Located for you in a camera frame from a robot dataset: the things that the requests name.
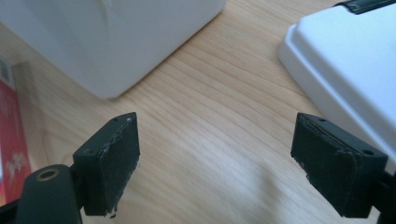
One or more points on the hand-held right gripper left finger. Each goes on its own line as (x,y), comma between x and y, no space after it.
(109,168)

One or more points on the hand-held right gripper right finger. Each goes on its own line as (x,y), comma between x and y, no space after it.
(336,174)

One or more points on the white plastic storage box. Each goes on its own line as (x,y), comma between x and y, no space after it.
(109,46)

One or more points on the red packet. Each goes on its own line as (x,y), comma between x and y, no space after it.
(11,130)

